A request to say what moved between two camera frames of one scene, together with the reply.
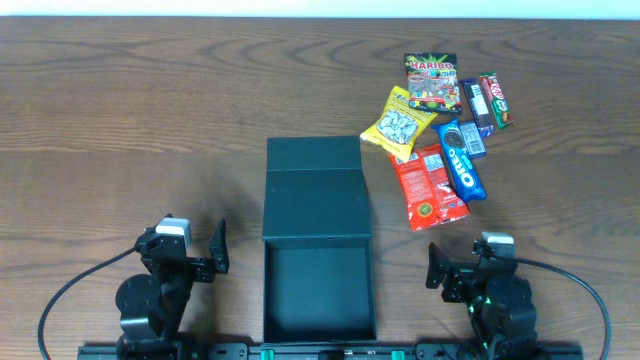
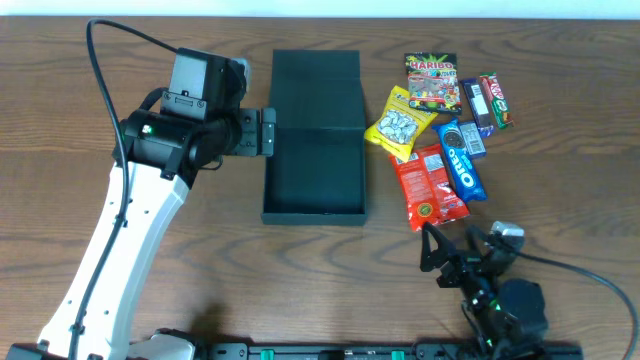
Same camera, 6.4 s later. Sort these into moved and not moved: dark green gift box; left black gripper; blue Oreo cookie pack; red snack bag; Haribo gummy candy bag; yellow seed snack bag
Moved: dark green gift box; left black gripper
Not moved: Haribo gummy candy bag; blue Oreo cookie pack; red snack bag; yellow seed snack bag
